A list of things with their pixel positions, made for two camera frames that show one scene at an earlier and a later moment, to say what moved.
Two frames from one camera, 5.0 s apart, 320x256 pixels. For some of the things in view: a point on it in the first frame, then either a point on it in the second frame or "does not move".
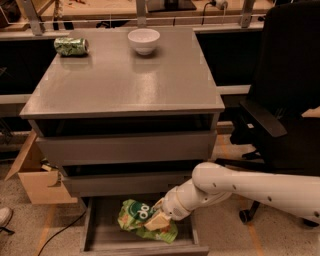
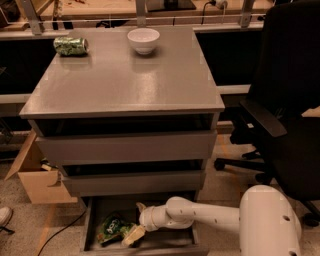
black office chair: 279,135 does not move
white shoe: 6,214 does not move
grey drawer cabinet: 125,112 does not move
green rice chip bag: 132,217 -> 113,228
